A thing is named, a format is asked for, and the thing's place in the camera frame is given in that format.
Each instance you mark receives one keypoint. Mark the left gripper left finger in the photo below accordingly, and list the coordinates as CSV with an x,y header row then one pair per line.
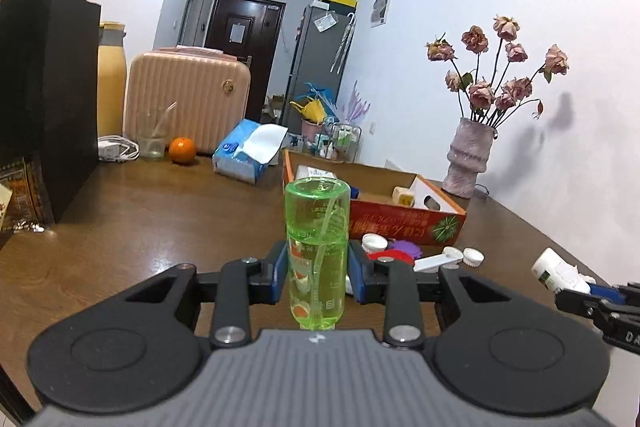
x,y
237,286

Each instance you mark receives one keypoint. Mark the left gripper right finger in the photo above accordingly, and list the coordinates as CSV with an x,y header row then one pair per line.
x,y
393,284

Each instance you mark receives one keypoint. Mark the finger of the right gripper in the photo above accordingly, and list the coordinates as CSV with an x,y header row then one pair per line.
x,y
622,295
576,302

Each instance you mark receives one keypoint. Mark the small white spray bottle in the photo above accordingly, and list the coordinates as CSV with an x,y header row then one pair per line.
x,y
552,271

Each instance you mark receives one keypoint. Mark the green spray bottle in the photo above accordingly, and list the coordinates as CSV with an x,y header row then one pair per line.
x,y
317,230

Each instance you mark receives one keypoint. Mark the large white plastic bottle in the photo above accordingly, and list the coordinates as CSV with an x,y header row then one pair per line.
x,y
304,172

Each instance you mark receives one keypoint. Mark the white round jar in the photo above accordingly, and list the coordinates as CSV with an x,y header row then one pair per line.
x,y
373,243

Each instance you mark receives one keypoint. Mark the red white lint brush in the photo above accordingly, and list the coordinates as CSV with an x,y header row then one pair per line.
x,y
430,264

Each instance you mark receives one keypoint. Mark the red cardboard box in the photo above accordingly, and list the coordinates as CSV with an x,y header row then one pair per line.
x,y
434,220

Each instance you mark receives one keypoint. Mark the white bottle cap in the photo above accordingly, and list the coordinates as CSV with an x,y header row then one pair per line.
x,y
473,257

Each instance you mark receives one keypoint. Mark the beige square soap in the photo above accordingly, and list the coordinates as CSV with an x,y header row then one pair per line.
x,y
403,196

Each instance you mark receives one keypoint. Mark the blue tissue pack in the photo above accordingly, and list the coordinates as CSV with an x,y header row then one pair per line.
x,y
246,152

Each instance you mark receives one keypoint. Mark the pink textured vase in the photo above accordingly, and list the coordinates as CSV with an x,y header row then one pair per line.
x,y
468,156

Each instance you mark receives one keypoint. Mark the orange fruit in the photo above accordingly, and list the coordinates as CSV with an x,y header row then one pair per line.
x,y
182,151

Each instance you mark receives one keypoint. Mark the clear drinking glass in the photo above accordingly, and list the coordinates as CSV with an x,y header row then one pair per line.
x,y
152,131

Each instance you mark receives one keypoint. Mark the yellow blue toy pile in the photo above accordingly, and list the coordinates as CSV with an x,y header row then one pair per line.
x,y
316,105

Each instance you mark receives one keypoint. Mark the pink ribbed suitcase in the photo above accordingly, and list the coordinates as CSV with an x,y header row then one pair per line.
x,y
209,89

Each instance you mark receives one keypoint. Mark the dried pink roses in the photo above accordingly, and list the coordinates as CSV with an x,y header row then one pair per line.
x,y
486,94

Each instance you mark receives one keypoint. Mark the grey refrigerator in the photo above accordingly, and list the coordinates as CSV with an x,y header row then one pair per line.
x,y
320,51

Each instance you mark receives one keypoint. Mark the dark entrance door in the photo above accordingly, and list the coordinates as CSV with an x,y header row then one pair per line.
x,y
248,30

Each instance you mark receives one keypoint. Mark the yellow thermos jug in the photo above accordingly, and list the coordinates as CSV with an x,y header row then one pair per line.
x,y
112,77

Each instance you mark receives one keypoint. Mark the black paper bag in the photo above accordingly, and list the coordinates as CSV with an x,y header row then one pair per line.
x,y
49,83

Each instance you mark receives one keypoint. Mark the wire storage rack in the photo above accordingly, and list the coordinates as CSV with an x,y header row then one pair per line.
x,y
331,140

